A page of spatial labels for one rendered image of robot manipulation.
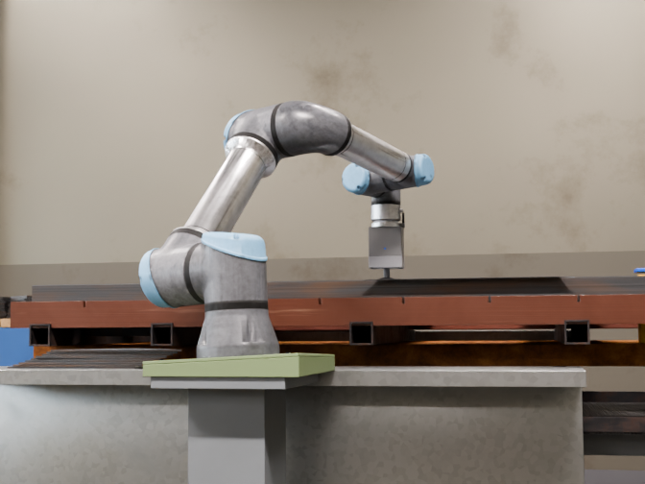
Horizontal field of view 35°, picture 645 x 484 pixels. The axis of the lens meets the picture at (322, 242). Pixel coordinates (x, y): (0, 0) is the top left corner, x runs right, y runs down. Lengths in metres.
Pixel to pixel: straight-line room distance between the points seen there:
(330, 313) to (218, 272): 0.43
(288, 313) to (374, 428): 0.31
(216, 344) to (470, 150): 3.26
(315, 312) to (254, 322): 0.40
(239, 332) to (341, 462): 0.48
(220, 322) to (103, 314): 0.57
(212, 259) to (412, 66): 3.31
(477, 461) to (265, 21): 3.50
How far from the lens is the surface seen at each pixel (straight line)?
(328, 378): 2.01
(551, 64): 5.01
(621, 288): 2.23
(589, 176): 4.91
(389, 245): 2.59
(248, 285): 1.84
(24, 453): 2.41
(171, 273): 1.93
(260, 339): 1.84
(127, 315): 2.34
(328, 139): 2.17
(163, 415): 2.28
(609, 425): 2.18
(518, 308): 2.17
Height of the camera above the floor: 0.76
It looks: 5 degrees up
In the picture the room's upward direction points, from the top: straight up
